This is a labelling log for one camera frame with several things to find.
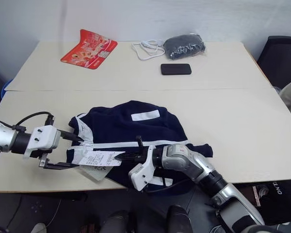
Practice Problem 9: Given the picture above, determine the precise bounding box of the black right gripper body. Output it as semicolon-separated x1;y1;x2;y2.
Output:
132;136;153;166

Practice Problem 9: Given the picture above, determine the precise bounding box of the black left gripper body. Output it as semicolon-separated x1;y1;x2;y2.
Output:
30;147;52;169

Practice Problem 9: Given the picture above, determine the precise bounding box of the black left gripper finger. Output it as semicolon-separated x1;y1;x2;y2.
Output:
56;129;84;143
43;161;80;170

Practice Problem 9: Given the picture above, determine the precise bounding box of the navy jacket with white trim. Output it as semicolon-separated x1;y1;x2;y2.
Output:
66;100;214;196

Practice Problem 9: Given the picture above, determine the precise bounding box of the white printed paper tag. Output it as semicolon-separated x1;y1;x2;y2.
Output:
78;150;127;168

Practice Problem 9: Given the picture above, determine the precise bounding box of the clear plastic tag sleeve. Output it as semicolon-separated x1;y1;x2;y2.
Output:
80;166;112;183

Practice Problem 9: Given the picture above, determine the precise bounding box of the dark rounded shape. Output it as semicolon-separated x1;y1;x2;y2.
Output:
103;209;137;233
168;204;194;233

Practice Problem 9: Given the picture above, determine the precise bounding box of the white shoe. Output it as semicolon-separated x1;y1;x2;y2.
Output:
30;222;47;233

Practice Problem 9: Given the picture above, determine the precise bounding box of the blue round bin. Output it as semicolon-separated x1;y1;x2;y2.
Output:
0;78;14;98

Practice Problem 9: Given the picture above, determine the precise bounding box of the red printed snack packet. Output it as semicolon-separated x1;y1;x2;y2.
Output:
60;29;118;70

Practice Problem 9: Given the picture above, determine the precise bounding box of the black smartphone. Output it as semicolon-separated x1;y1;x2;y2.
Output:
160;63;193;77

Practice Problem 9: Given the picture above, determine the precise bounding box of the black cloth in plastic bag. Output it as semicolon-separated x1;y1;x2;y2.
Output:
162;33;207;60

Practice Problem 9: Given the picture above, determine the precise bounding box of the brown red booklet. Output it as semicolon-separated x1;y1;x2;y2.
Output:
253;185;262;207

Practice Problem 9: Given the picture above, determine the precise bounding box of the black bag with white letters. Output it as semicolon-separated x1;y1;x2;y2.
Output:
259;180;291;220

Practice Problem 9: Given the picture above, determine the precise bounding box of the black office chair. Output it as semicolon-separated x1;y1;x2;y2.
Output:
256;35;291;89

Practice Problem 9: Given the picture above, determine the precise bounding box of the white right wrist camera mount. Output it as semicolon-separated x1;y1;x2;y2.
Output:
128;145;161;193

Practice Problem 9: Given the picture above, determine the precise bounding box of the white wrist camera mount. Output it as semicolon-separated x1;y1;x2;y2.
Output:
23;125;62;159
128;145;161;193

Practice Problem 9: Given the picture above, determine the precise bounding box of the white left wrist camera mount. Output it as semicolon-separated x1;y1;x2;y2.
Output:
23;125;62;159

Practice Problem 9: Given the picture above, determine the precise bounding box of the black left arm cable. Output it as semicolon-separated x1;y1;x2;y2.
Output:
12;111;56;133

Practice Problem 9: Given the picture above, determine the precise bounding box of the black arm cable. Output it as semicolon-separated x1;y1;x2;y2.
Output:
12;111;56;133
144;169;193;195

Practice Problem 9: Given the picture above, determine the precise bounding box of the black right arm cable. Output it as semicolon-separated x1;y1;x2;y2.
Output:
144;169;193;195

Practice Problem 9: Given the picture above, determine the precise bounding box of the white coiled cable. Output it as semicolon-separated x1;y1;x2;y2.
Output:
131;39;166;62

